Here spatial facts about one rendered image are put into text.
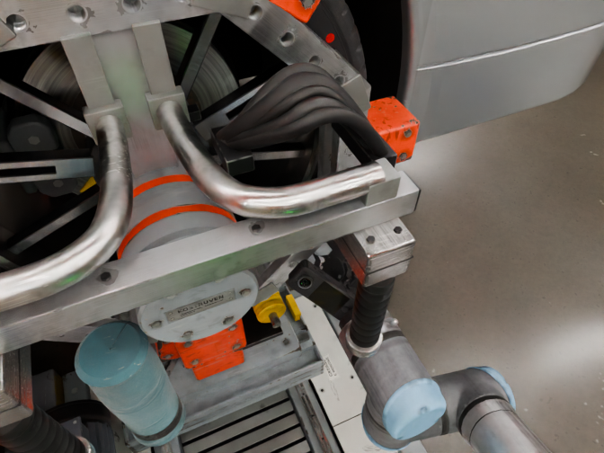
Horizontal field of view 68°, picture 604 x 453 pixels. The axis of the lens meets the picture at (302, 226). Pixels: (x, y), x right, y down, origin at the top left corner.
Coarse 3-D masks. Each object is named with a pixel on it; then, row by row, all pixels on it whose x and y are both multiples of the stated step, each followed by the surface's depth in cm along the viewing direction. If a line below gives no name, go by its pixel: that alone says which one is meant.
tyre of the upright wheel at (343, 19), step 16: (320, 0) 53; (336, 0) 54; (320, 16) 54; (336, 16) 55; (320, 32) 56; (336, 32) 57; (352, 32) 58; (336, 48) 58; (352, 48) 60; (352, 64) 61; (0, 272) 62
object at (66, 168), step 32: (192, 64) 54; (32, 96) 50; (0, 160) 53; (32, 160) 55; (64, 160) 56; (96, 160) 58; (256, 160) 70; (288, 160) 78; (0, 192) 68; (96, 192) 62; (0, 224) 64; (32, 224) 63; (64, 224) 63; (0, 256) 60; (32, 256) 66
